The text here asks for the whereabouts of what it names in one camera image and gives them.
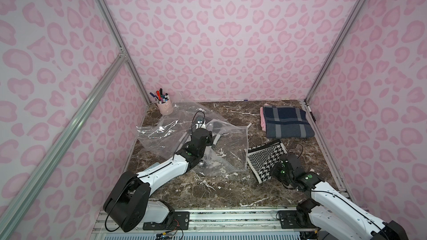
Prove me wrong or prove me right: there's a black white houndstooth blanket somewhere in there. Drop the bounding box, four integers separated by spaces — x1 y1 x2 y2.
247 140 287 184

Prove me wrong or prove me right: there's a clear plastic vacuum bag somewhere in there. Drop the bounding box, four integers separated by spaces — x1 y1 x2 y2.
137 102 249 176

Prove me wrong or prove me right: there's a dark blue striped blanket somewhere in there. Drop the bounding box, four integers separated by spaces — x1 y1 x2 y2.
262 106 315 139

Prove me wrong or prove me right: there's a pink fluffy blanket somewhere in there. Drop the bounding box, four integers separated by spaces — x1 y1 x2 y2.
260 107 266 132

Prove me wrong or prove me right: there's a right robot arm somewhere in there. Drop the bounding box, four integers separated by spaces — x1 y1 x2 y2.
270 153 408 240

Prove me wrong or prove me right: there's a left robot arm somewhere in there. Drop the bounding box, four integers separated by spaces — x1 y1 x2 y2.
103 121 214 232

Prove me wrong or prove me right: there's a pink pen holder cup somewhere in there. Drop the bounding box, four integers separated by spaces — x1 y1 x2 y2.
156 100 174 116

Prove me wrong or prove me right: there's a blue marker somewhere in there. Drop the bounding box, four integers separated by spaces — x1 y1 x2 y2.
150 92 159 103

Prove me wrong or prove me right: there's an aluminium diagonal brace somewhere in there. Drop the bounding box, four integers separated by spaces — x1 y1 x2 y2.
1 54 127 240

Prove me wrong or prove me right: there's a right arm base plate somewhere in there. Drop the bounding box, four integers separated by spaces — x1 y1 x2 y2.
276 210 316 229

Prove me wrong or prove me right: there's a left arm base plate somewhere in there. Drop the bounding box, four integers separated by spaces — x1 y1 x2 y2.
143 211 190 231

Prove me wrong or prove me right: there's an aluminium front rail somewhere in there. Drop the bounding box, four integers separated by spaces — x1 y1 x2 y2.
90 207 337 240

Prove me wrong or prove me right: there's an aluminium corner post left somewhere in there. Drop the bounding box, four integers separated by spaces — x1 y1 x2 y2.
94 0 150 105

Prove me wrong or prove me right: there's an aluminium corner post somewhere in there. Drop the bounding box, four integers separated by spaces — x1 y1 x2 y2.
94 0 150 105
304 0 369 106

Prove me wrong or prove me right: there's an aluminium corner post right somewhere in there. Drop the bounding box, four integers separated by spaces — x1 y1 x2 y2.
304 0 369 106

